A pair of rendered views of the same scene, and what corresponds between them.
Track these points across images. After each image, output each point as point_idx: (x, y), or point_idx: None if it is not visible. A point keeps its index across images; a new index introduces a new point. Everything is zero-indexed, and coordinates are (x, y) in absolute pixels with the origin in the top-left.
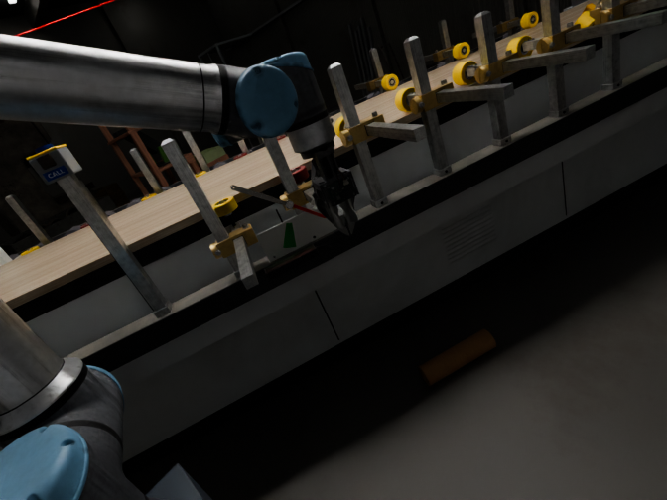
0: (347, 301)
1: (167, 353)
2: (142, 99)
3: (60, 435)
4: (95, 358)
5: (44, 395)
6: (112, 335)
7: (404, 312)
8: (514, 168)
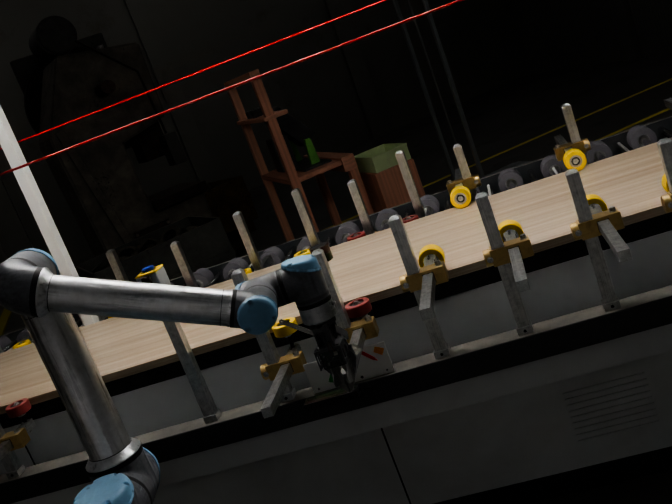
0: (424, 456)
1: (209, 460)
2: (190, 315)
3: (123, 478)
4: (150, 447)
5: (118, 456)
6: (167, 430)
7: (509, 492)
8: (634, 338)
